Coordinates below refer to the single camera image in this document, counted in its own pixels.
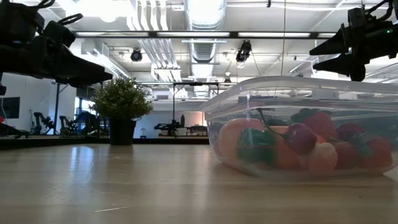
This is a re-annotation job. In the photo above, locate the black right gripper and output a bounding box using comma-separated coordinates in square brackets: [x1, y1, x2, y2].
[309, 7, 398, 82]

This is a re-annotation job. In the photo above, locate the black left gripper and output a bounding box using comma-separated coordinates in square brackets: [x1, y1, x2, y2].
[0, 35, 113, 89]

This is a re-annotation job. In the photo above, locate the clear plastic tupperware container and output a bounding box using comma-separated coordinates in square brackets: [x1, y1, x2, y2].
[198, 76, 398, 182]

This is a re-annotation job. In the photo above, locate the red strawberry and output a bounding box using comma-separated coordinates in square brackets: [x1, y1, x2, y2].
[357, 133, 394, 169]
[290, 108, 337, 138]

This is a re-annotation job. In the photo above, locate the dark red cherry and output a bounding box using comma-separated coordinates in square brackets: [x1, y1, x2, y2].
[256, 108, 318, 156]

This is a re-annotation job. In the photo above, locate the orange toy carrot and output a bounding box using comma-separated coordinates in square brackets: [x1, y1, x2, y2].
[238, 126, 327, 170]

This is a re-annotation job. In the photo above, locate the pink orange toy peach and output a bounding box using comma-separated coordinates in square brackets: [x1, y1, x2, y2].
[216, 118, 265, 163]

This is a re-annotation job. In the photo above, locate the potted green plant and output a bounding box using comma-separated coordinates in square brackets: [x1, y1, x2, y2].
[91, 77, 154, 146]

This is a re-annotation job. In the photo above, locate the black background robot station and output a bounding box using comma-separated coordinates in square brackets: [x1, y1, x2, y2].
[32, 111, 108, 137]
[154, 114, 187, 137]

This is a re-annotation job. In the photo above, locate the black hanging spotlight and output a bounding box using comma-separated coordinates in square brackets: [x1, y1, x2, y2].
[129, 48, 143, 62]
[235, 39, 252, 63]

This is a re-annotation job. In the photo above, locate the black overhead light bar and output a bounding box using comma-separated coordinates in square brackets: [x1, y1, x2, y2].
[73, 30, 340, 40]

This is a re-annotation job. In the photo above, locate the black background post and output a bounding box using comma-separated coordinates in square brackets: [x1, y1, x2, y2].
[53, 82, 62, 135]

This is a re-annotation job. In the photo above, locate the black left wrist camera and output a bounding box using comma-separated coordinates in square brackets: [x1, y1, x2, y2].
[42, 20, 76, 48]

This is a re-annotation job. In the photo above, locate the dark wall screen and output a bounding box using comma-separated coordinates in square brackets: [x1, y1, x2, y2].
[0, 96, 21, 119]

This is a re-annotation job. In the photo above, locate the black background frame stand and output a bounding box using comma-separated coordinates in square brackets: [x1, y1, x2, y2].
[172, 82, 220, 138]

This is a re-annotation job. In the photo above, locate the silver ventilation duct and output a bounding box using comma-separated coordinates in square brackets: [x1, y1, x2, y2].
[185, 0, 228, 65]

